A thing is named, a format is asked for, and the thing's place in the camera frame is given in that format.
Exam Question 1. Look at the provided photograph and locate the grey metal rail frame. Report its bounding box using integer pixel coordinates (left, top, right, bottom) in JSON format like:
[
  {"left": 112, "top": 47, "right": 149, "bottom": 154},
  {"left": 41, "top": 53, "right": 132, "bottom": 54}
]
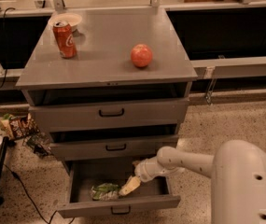
[{"left": 0, "top": 0, "right": 266, "bottom": 91}]

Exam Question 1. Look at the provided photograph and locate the metal bracket under rail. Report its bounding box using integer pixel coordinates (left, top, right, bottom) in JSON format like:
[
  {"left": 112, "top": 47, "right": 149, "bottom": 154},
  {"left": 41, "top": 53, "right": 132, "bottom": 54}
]
[{"left": 204, "top": 78, "right": 217, "bottom": 105}]

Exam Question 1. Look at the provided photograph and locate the grey open bottom drawer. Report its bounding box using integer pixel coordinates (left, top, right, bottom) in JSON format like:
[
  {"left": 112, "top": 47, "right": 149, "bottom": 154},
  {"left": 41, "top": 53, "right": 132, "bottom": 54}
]
[{"left": 58, "top": 157, "right": 180, "bottom": 218}]

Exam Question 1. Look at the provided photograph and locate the dark snack bag on floor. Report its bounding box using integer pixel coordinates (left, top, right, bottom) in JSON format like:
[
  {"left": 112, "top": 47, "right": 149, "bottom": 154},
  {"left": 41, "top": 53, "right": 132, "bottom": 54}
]
[{"left": 23, "top": 133, "right": 50, "bottom": 158}]

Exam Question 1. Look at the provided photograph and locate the brown snack bag on floor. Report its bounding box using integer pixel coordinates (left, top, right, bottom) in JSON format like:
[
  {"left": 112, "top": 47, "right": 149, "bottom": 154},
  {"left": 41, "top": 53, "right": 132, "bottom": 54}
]
[{"left": 0, "top": 114, "right": 39, "bottom": 140}]

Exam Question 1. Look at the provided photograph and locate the green jalapeno chip bag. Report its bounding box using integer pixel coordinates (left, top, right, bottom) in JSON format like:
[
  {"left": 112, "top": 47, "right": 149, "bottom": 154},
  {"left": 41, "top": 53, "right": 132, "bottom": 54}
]
[{"left": 90, "top": 183, "right": 120, "bottom": 201}]

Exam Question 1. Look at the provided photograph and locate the black floor cable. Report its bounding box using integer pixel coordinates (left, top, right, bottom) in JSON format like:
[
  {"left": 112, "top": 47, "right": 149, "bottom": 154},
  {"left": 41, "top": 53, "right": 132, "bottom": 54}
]
[{"left": 0, "top": 140, "right": 76, "bottom": 224}]

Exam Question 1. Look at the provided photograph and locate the grey middle drawer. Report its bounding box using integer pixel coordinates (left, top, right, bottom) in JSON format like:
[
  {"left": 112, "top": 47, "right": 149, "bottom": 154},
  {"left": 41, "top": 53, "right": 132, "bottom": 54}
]
[{"left": 49, "top": 134, "right": 178, "bottom": 161}]

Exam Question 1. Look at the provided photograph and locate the grey top drawer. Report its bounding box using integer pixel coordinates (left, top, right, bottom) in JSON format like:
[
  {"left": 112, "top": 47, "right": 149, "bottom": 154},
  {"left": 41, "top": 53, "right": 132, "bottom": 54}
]
[{"left": 29, "top": 98, "right": 189, "bottom": 133}]

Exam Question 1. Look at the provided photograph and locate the red apple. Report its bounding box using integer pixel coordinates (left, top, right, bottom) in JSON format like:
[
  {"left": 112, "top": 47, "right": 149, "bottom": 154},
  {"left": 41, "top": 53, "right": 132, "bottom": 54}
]
[{"left": 131, "top": 44, "right": 153, "bottom": 68}]

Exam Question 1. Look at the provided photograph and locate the red cola can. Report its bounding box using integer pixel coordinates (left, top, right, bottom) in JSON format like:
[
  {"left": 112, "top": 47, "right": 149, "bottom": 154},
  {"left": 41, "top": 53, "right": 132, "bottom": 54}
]
[{"left": 52, "top": 21, "right": 77, "bottom": 59}]

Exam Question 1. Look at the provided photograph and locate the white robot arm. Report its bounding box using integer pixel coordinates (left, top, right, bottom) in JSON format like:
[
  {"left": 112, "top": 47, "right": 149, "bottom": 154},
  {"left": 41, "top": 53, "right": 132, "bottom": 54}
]
[{"left": 119, "top": 140, "right": 266, "bottom": 224}]

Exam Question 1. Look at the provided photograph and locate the white bowl on counter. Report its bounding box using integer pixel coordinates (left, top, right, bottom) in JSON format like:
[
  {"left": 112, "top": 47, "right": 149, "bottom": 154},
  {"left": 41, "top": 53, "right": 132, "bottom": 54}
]
[{"left": 48, "top": 13, "right": 82, "bottom": 32}]

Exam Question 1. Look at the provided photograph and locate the grey drawer cabinet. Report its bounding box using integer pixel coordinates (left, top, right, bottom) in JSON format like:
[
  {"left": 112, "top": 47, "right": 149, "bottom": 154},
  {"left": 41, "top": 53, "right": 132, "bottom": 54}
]
[{"left": 15, "top": 7, "right": 199, "bottom": 173}]

